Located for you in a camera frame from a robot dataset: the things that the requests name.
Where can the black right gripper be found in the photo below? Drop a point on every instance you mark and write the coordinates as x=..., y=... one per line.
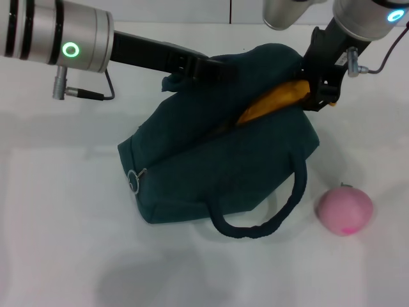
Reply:
x=326, y=54

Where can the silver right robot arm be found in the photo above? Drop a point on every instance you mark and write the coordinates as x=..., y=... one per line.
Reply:
x=358, y=16

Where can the pink peach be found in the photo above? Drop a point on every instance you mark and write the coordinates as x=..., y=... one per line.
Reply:
x=345, y=208

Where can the yellow banana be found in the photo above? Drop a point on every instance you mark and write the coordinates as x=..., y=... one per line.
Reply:
x=271, y=102

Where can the dark blue insulated bag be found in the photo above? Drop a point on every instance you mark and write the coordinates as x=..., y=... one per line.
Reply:
x=223, y=166

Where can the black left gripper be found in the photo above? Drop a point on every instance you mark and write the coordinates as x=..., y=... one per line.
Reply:
x=153, y=54

